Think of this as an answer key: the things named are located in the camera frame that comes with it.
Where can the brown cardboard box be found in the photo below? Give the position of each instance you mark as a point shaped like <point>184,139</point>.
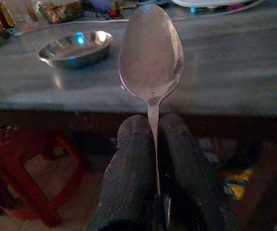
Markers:
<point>2,13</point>

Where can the white plate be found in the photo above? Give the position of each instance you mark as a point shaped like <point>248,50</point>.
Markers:
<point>208,3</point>

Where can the silver metal spoon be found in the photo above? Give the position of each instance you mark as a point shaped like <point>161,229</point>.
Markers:
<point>150,55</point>

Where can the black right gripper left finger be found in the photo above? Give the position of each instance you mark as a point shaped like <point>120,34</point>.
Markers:
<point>129,168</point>

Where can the shallow steel bowl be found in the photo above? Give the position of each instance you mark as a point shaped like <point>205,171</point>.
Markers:
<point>77,49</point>

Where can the red plastic stool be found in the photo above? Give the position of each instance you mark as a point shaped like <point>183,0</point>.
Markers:
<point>30,173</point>

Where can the yellow and blue cloth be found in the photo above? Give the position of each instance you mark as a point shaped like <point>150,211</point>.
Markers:
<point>237,183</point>

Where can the clear plastic snack bag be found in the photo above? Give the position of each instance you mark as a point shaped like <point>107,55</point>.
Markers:
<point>59,10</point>

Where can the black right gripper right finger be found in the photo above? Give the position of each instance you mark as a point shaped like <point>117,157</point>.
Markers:
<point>184,168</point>

